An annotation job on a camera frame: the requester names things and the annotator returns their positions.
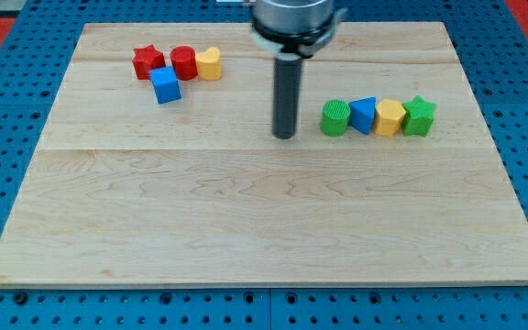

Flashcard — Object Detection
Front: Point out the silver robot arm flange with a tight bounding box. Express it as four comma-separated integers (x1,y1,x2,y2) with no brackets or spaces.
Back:
250,0,347,61

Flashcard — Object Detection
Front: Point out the blue cube block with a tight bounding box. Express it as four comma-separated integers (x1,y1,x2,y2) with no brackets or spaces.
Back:
149,66,182,105

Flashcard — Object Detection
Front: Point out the light wooden board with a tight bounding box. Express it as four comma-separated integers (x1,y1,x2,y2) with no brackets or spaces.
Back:
0,22,528,290

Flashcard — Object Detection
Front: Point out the green cylinder block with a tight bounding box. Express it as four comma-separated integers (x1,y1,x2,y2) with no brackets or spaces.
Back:
320,100,351,137

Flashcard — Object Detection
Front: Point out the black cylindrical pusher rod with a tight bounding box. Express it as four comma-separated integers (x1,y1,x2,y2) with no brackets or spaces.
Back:
272,55,303,139

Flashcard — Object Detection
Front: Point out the blue triangle block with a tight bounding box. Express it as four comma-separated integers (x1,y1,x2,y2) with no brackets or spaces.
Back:
348,97,376,135

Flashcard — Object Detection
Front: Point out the yellow heart block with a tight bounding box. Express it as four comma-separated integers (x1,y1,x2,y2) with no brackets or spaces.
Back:
195,47,223,81

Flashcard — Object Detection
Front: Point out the red cylinder block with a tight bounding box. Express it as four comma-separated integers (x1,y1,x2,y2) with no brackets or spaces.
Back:
170,45,198,81

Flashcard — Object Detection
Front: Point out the yellow hexagon block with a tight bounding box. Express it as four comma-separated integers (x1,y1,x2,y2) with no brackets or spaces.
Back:
372,99,406,137

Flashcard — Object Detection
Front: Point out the red star block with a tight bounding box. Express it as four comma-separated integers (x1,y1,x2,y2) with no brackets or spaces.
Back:
132,44,166,80

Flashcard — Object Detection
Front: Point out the green star block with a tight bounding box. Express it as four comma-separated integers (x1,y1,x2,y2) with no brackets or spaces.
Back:
401,95,437,137

